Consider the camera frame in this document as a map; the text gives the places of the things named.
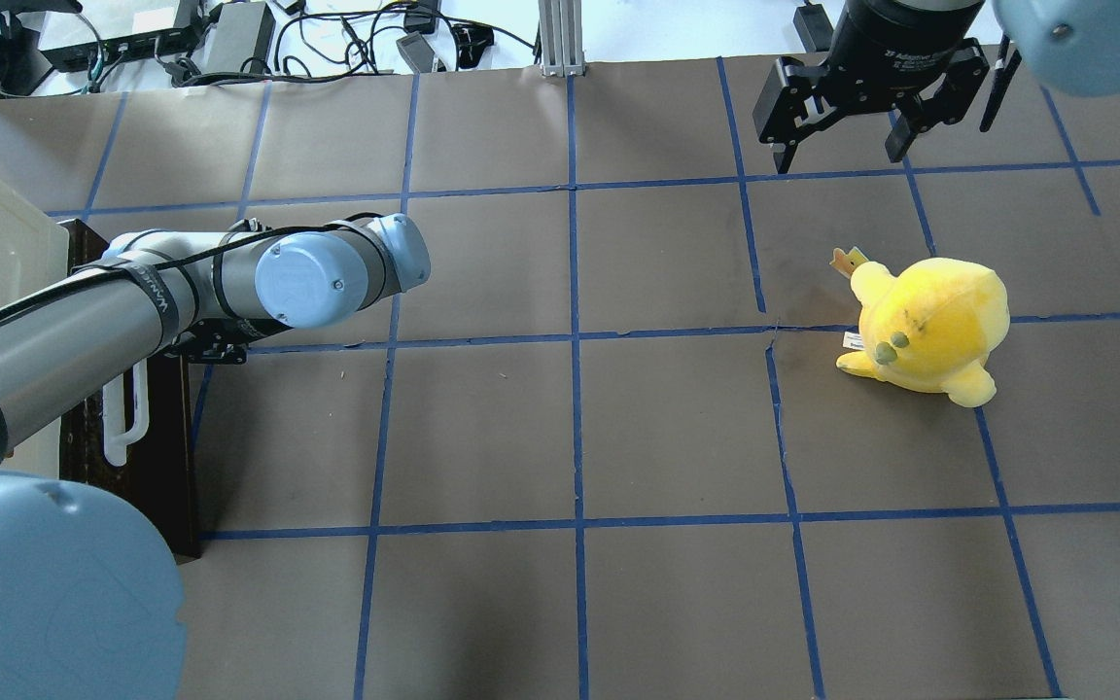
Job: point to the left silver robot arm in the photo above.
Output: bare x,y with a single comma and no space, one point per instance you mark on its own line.
90,594

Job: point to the white plastic drawer handle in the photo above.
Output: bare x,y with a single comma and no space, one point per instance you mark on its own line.
126,413

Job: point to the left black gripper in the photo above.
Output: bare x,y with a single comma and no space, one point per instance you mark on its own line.
214,343

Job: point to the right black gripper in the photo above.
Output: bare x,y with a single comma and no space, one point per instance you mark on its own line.
882,41

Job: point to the black power adapter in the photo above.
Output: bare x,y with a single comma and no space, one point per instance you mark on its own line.
240,37

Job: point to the yellow plush toy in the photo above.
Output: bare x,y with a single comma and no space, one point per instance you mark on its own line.
929,329

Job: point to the aluminium frame post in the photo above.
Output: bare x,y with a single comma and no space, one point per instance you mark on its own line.
561,49

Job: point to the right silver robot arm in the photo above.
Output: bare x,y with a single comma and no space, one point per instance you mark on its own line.
1072,46

